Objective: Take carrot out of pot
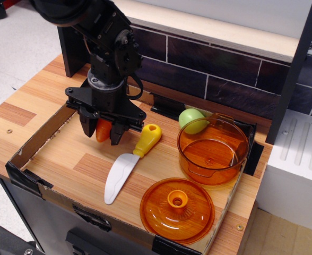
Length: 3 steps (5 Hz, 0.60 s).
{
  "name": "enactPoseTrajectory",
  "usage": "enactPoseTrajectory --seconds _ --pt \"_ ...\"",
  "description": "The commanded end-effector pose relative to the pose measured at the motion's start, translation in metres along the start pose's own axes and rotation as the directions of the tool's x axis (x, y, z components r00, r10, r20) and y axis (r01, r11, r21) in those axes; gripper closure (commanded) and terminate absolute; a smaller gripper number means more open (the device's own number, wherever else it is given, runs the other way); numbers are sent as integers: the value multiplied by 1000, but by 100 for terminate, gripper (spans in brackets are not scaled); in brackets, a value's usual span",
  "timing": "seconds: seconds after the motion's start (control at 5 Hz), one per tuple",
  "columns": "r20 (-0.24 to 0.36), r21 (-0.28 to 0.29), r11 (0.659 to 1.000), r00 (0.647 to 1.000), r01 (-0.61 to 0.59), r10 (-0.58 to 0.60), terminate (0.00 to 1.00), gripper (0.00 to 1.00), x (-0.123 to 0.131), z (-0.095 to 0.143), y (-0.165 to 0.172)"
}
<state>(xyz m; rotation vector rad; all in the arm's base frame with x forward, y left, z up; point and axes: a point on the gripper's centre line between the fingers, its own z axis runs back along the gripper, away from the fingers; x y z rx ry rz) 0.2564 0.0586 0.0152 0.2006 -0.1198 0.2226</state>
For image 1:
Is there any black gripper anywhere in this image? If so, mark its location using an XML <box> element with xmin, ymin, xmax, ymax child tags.
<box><xmin>65</xmin><ymin>79</ymin><xmax>146</xmax><ymax>146</ymax></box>

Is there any orange toy carrot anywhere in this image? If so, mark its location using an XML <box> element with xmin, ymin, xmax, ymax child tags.
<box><xmin>96</xmin><ymin>119</ymin><xmax>112</xmax><ymax>142</ymax></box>

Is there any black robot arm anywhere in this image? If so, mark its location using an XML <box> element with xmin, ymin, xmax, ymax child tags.
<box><xmin>31</xmin><ymin>1</ymin><xmax>146</xmax><ymax>145</ymax></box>

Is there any orange transparent pot lid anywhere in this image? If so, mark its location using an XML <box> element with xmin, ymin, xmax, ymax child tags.
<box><xmin>140</xmin><ymin>178</ymin><xmax>215</xmax><ymax>244</ymax></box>

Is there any orange transparent pot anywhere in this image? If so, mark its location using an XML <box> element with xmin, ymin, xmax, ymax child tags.
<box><xmin>177</xmin><ymin>113</ymin><xmax>249</xmax><ymax>185</ymax></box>

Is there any green toy fruit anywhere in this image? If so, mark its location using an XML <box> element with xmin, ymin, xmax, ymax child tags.
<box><xmin>178</xmin><ymin>108</ymin><xmax>209</xmax><ymax>134</ymax></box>

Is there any dark tiled backsplash shelf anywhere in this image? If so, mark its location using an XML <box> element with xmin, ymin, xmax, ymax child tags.
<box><xmin>51</xmin><ymin>0</ymin><xmax>312</xmax><ymax>145</ymax></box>

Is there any white toy sink unit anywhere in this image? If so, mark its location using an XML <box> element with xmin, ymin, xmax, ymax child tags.
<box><xmin>256</xmin><ymin>110</ymin><xmax>312</xmax><ymax>230</ymax></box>

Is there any yellow handled toy knife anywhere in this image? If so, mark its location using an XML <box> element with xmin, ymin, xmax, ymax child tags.
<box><xmin>104</xmin><ymin>124</ymin><xmax>162</xmax><ymax>205</ymax></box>

